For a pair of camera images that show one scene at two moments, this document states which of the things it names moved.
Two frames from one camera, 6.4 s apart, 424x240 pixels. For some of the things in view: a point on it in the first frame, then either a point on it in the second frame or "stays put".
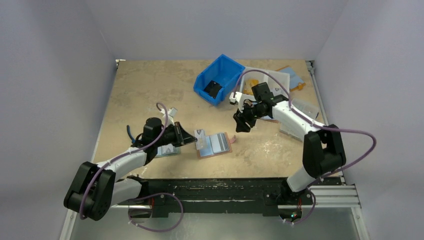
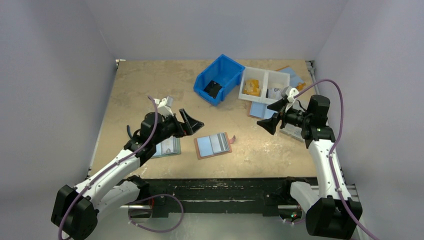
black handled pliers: x=133 y=140 stays put
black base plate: x=273 y=196 stays put
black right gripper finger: x=244 y=121 to x=270 y=124
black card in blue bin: x=212 y=89 stays put
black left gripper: x=182 y=137 to x=192 y=125
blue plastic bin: x=224 y=71 stays put
